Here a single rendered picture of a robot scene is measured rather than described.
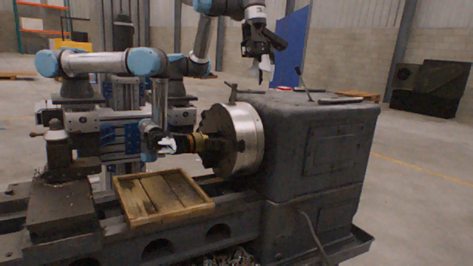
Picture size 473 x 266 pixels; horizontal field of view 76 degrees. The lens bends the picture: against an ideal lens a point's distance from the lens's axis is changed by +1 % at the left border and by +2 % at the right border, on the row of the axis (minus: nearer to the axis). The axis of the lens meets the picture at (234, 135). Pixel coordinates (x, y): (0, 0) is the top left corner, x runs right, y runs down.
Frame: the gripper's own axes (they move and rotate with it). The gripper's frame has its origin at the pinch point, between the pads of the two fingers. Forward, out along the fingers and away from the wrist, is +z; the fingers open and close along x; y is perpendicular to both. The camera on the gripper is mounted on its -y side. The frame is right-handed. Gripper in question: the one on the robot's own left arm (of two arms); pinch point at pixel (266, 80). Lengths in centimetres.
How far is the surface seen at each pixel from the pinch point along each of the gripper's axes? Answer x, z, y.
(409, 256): -56, 124, -163
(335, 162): -9, 35, -40
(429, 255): -50, 126, -179
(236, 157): -12.1, 26.7, 8.2
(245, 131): -10.3, 17.4, 4.1
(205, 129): -25.6, 14.9, 13.4
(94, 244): -11, 46, 58
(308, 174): -9.7, 37.6, -24.5
